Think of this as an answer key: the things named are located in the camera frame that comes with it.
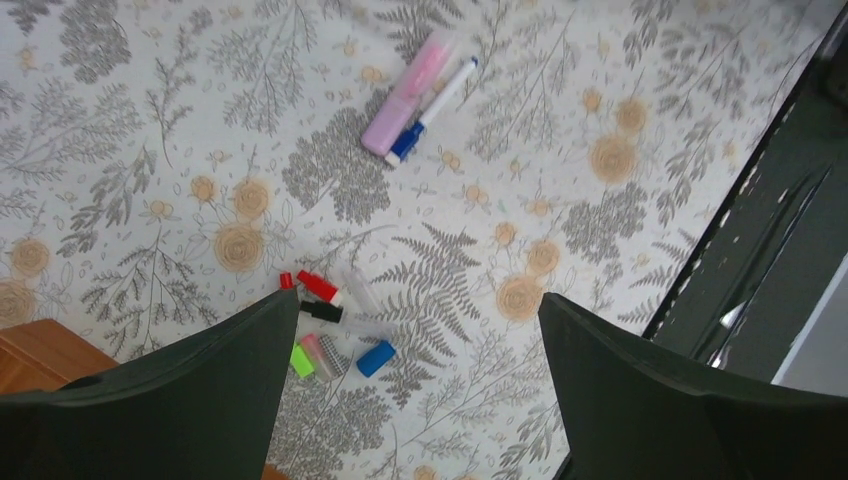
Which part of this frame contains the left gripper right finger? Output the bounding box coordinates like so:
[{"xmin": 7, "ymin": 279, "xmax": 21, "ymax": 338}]
[{"xmin": 538, "ymin": 293, "xmax": 847, "ymax": 479}]

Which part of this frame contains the blue marker cap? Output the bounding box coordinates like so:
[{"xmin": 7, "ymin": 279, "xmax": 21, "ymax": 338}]
[{"xmin": 356, "ymin": 340, "xmax": 396, "ymax": 378}]

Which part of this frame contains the translucent pink pen cap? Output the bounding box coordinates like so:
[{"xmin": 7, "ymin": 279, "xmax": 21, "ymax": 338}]
[{"xmin": 300, "ymin": 334, "xmax": 338, "ymax": 381}]

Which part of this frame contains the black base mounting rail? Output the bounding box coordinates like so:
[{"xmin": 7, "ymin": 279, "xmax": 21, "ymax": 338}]
[{"xmin": 635, "ymin": 11, "xmax": 847, "ymax": 401}]

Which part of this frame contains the white pen blue cap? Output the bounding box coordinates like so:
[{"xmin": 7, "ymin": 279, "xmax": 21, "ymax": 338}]
[{"xmin": 383, "ymin": 56, "xmax": 479, "ymax": 168}]

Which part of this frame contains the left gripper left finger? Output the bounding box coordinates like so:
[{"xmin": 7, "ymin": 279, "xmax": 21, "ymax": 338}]
[{"xmin": 0, "ymin": 288, "xmax": 301, "ymax": 480}]

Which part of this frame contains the clear pen cap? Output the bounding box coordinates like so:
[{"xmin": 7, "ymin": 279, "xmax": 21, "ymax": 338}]
[
  {"xmin": 342, "ymin": 268, "xmax": 381, "ymax": 315},
  {"xmin": 340, "ymin": 314, "xmax": 397, "ymax": 340}
]

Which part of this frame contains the pink highlighter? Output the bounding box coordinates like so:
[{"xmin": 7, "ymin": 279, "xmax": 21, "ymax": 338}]
[{"xmin": 361, "ymin": 30, "xmax": 457, "ymax": 157}]

